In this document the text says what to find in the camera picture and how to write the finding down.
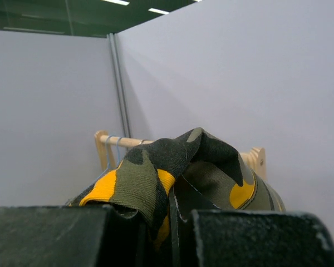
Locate wooden clothes rack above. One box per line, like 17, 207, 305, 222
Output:
109, 136, 267, 181

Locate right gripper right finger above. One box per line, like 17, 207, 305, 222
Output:
179, 210, 334, 266

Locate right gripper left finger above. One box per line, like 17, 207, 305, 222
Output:
0, 205, 148, 266

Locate camouflage trousers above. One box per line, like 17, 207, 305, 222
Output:
70, 128, 284, 249

